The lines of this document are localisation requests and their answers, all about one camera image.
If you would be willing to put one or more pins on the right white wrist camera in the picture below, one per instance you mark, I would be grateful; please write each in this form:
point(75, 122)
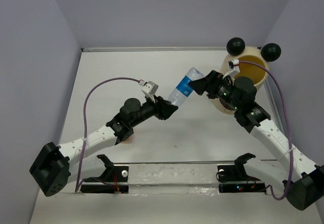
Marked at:
point(234, 69)

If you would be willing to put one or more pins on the blue label water bottle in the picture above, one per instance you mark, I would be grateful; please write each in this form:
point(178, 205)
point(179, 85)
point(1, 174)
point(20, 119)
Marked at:
point(183, 90)

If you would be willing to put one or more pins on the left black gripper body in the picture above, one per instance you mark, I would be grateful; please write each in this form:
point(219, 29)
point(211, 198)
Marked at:
point(151, 108)

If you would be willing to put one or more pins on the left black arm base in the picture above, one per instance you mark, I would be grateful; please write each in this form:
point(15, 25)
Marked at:
point(113, 180)

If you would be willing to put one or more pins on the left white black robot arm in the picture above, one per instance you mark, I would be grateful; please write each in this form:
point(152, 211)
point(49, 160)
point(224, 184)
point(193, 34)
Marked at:
point(52, 168)

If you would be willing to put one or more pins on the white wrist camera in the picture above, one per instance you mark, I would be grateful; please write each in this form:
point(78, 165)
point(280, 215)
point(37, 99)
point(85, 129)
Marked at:
point(234, 69)
point(149, 89)

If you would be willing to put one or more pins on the left orange pill bottle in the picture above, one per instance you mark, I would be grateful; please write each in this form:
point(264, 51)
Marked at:
point(129, 140)

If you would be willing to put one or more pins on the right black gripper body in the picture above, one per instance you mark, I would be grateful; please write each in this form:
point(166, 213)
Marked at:
point(224, 90)

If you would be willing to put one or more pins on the cream bin with black ears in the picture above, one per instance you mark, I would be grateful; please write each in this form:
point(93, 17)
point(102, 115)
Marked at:
point(251, 60)

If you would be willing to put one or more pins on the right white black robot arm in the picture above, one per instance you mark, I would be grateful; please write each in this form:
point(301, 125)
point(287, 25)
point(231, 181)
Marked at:
point(302, 179)

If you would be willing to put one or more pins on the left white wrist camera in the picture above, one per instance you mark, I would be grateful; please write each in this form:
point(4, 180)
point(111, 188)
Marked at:
point(149, 89)

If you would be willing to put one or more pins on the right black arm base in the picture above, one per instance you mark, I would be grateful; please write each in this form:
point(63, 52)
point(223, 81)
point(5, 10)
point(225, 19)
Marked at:
point(234, 179)

